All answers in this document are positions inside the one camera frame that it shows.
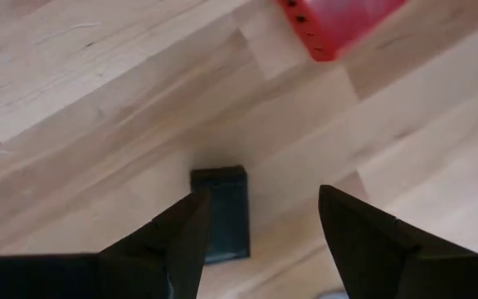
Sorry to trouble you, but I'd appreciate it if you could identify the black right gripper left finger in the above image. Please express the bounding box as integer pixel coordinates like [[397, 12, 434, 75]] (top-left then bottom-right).
[[0, 189, 212, 299]]

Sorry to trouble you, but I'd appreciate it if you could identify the red charger block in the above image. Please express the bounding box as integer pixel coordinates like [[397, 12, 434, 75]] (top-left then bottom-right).
[[277, 0, 407, 62]]

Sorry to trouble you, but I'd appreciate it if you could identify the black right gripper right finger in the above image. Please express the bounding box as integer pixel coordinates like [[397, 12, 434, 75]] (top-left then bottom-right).
[[319, 185, 478, 299]]

